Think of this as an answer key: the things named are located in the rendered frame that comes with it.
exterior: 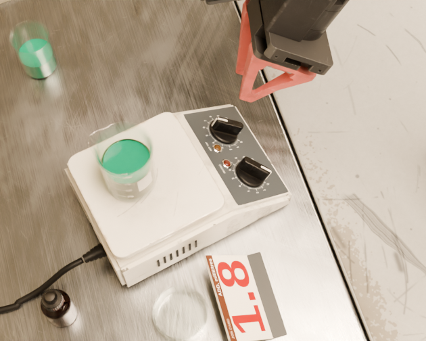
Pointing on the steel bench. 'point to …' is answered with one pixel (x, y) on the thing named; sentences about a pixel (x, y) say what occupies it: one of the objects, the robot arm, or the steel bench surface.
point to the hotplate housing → (210, 233)
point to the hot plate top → (164, 224)
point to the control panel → (234, 155)
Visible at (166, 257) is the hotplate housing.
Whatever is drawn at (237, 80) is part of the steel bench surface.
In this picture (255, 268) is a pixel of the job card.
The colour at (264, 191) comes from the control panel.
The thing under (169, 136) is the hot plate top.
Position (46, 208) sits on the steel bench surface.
